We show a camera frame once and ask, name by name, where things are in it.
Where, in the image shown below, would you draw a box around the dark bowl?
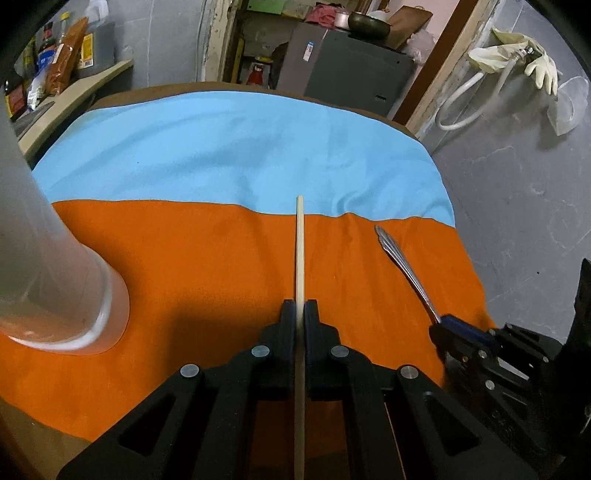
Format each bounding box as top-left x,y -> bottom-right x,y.
348,12 -> 391,45

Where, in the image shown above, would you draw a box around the cream rubber gloves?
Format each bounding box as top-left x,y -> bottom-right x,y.
468,28 -> 560,96

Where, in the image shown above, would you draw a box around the wooden door frame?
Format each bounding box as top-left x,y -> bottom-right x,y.
197,1 -> 503,136

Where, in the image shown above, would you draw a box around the wooden cutting board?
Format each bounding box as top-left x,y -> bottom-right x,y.
385,5 -> 433,50

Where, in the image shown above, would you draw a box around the clear hanging plastic bag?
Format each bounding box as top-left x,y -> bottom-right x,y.
547,76 -> 590,137

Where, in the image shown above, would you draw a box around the red white bag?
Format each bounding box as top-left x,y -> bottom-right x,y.
245,56 -> 273,88

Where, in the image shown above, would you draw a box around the large soy sauce jug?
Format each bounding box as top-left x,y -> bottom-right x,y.
76,0 -> 115,78

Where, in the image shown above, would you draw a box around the blue and orange cloth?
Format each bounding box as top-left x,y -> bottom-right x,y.
1,91 -> 492,440

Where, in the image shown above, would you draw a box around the grey cabinet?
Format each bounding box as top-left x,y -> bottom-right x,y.
276,23 -> 415,117

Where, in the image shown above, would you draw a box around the blue white salt bag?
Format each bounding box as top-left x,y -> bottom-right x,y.
27,48 -> 56,111

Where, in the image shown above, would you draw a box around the wooden chopstick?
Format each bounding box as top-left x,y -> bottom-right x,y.
294,195 -> 305,480

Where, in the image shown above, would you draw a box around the white hose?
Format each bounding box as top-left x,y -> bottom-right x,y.
434,52 -> 525,132

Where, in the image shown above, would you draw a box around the translucent plastic cup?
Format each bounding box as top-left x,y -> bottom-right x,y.
0,115 -> 129,355

